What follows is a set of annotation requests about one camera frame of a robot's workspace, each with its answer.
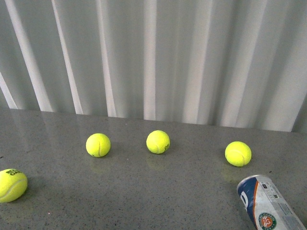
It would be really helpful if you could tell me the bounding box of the tennis ball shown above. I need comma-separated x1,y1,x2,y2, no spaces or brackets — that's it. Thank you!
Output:
225,141,252,167
0,169,28,203
85,133,111,158
146,130,170,154

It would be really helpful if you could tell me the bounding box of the crushed Wilson tennis ball can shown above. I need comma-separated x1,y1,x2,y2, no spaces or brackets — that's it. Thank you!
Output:
236,175,306,230

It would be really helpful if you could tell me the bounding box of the far left tennis ball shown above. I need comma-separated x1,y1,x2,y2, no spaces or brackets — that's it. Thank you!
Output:
0,169,28,203

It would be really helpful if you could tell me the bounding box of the middle tennis ball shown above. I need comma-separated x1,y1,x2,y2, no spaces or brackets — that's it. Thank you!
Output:
146,130,170,154

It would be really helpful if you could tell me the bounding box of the white pleated curtain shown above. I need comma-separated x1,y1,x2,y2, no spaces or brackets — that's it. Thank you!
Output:
0,0,307,133

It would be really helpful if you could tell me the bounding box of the right tennis ball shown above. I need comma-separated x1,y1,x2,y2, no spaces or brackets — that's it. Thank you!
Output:
225,141,252,167

